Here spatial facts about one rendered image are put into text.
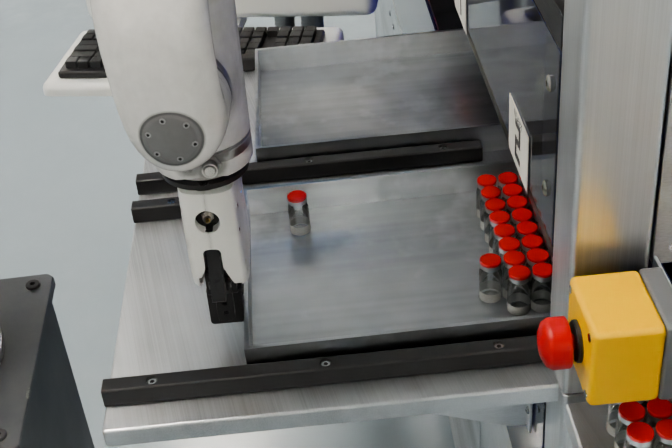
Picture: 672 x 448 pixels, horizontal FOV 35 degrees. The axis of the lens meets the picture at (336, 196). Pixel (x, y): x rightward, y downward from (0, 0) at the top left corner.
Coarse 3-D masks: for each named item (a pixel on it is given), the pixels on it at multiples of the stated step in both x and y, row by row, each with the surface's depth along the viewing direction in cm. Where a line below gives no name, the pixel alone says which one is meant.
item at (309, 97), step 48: (288, 48) 145; (336, 48) 146; (384, 48) 146; (432, 48) 147; (288, 96) 141; (336, 96) 140; (384, 96) 139; (432, 96) 138; (480, 96) 137; (288, 144) 124; (336, 144) 124; (384, 144) 125; (432, 144) 125
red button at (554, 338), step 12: (540, 324) 82; (552, 324) 80; (564, 324) 80; (540, 336) 81; (552, 336) 80; (564, 336) 80; (540, 348) 81; (552, 348) 80; (564, 348) 80; (552, 360) 80; (564, 360) 80
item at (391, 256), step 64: (256, 192) 117; (320, 192) 118; (384, 192) 118; (448, 192) 119; (256, 256) 112; (320, 256) 112; (384, 256) 111; (448, 256) 110; (256, 320) 104; (320, 320) 103; (384, 320) 102; (448, 320) 102; (512, 320) 96
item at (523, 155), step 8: (512, 104) 102; (512, 112) 102; (512, 120) 102; (520, 120) 99; (512, 128) 103; (520, 128) 99; (512, 136) 103; (520, 136) 99; (528, 136) 96; (512, 144) 104; (520, 144) 100; (528, 144) 96; (512, 152) 104; (520, 152) 100; (528, 152) 97; (520, 160) 100; (528, 160) 97; (520, 168) 101; (520, 176) 101
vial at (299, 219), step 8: (304, 200) 113; (288, 208) 114; (296, 208) 113; (304, 208) 113; (296, 216) 113; (304, 216) 113; (296, 224) 114; (304, 224) 114; (296, 232) 114; (304, 232) 114
